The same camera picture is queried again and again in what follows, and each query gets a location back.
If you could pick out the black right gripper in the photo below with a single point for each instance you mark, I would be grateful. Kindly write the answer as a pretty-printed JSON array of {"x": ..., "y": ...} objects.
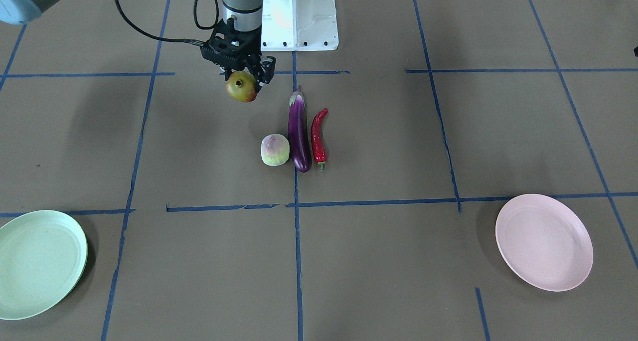
[{"x": 265, "y": 69}]

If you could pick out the pink plate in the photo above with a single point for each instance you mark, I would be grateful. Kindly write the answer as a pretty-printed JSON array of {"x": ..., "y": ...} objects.
[{"x": 544, "y": 243}]

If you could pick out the green plate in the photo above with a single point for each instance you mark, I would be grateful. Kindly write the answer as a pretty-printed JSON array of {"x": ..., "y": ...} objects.
[{"x": 43, "y": 254}]

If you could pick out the red chili pepper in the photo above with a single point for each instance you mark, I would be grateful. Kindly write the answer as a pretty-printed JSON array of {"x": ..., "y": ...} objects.
[{"x": 318, "y": 149}]

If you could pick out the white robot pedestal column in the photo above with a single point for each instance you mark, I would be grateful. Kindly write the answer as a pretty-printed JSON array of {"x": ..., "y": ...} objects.
[{"x": 299, "y": 25}]

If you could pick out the purple eggplant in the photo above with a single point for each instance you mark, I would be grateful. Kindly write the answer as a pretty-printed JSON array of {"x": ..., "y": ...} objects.
[{"x": 300, "y": 152}]

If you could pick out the green pink peach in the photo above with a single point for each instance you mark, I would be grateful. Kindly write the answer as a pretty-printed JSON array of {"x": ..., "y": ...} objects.
[{"x": 275, "y": 150}]

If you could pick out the red yellow pomegranate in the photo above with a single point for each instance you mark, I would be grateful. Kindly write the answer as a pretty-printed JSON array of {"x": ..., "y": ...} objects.
[{"x": 241, "y": 86}]

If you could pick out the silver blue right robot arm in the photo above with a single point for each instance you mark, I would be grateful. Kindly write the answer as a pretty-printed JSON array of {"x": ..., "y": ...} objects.
[{"x": 246, "y": 13}]

